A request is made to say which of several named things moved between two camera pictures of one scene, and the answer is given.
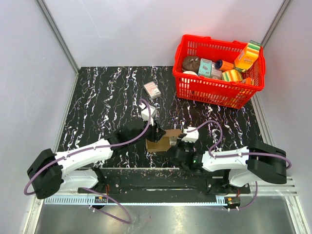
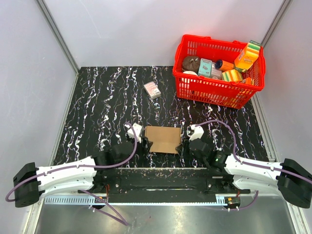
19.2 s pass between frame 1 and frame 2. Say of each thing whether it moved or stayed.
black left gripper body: moved
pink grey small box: stayed
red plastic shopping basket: stayed
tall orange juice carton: stayed
